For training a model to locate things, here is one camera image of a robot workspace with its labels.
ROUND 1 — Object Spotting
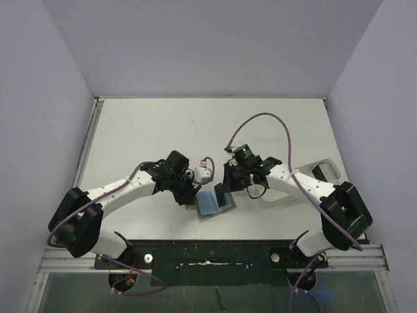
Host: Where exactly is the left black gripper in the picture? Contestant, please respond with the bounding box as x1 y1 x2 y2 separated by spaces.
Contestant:
168 171 201 205

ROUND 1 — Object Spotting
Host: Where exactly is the grey card holder wallet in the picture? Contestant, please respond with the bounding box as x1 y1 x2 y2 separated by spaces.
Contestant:
186 190 236 220

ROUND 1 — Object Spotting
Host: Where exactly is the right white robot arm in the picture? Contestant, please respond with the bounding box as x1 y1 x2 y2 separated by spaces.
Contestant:
221 144 373 267

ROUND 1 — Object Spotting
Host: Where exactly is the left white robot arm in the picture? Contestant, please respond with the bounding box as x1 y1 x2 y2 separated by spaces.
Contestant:
48 151 201 268

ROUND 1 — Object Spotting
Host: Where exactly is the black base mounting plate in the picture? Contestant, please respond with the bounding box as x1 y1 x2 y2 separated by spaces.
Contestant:
94 239 326 288

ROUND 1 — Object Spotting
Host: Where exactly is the white plastic tray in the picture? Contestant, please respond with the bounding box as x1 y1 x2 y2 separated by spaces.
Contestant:
266 159 343 205

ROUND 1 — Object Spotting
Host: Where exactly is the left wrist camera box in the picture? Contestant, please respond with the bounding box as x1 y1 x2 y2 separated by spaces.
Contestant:
193 166 212 186

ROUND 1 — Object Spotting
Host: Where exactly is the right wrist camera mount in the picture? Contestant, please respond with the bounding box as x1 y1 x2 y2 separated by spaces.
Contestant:
224 146 238 166

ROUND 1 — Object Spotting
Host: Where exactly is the aluminium rail frame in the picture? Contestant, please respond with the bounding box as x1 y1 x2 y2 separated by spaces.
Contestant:
25 96 390 281

